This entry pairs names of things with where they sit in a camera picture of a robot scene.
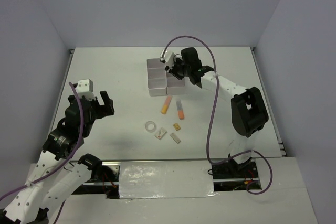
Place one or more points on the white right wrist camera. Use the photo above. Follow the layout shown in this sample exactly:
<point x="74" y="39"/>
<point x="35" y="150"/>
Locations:
<point x="167" y="58"/>

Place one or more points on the clear tape roll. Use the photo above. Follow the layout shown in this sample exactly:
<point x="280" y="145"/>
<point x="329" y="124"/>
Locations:
<point x="150" y="126"/>

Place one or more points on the silver foil cover plate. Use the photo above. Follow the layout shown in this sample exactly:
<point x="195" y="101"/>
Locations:
<point x="170" y="179"/>

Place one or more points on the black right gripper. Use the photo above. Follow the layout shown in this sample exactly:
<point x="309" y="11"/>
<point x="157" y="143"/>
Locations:
<point x="172" y="71"/>

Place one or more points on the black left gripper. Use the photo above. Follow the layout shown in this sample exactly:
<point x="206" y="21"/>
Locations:
<point x="107" y="109"/>

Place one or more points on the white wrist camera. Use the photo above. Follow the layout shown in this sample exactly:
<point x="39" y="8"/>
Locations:
<point x="167" y="58"/>
<point x="84" y="88"/>

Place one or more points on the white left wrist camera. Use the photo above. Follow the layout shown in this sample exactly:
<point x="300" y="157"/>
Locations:
<point x="84" y="88"/>

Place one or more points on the pink yellow highlighter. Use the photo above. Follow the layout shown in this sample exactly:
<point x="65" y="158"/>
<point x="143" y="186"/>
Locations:
<point x="166" y="104"/>

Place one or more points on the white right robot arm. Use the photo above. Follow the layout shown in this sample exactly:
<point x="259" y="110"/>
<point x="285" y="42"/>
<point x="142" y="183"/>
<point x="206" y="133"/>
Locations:
<point x="248" y="111"/>

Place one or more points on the white divided container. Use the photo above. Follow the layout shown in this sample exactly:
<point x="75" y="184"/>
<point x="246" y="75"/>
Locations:
<point x="174" y="86"/>
<point x="156" y="76"/>

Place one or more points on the orange highlighter clear cap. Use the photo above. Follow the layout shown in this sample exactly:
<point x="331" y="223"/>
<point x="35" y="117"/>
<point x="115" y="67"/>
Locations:
<point x="179" y="109"/>

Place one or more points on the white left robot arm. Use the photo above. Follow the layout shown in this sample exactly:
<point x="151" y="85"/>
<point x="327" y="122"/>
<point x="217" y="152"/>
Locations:
<point x="42" y="194"/>

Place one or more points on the small yellow box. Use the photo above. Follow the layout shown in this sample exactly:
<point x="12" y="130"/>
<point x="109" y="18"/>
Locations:
<point x="177" y="126"/>

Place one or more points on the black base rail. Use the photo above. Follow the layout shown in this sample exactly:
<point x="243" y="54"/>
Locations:
<point x="224" y="179"/>

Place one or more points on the white left divided container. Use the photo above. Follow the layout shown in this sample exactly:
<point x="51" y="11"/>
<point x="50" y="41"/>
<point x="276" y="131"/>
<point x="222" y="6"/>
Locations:
<point x="156" y="76"/>

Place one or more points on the white right divided container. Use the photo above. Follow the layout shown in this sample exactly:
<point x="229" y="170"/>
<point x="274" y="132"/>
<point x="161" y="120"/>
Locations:
<point x="174" y="86"/>

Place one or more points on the white red staple box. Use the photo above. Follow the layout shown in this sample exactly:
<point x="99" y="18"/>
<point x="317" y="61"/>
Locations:
<point x="160" y="133"/>

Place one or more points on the white eraser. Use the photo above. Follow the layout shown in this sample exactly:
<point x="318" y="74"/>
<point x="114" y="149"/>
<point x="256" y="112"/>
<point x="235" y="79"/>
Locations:
<point x="175" y="138"/>

